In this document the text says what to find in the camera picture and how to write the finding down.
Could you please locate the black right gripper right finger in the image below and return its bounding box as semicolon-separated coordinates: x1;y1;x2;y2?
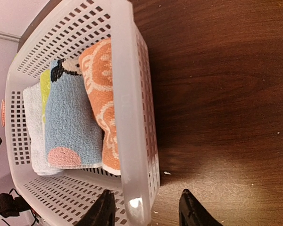
178;189;223;226

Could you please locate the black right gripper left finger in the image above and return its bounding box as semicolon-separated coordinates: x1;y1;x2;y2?
76;189;116;226

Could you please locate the blue patterned towel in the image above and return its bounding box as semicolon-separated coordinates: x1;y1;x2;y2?
45;59;103;169

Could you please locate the white plastic basket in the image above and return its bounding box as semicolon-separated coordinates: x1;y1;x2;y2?
5;0;160;226

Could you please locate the orange bunny towel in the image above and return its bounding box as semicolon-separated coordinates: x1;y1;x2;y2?
79;38;121;176

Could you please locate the white rolled towel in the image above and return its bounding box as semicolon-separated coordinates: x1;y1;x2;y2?
23;83;63;176

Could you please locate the green rolled towel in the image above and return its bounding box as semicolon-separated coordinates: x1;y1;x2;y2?
40;69;50;124

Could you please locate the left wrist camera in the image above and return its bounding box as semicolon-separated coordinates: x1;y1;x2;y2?
0;188;40;226

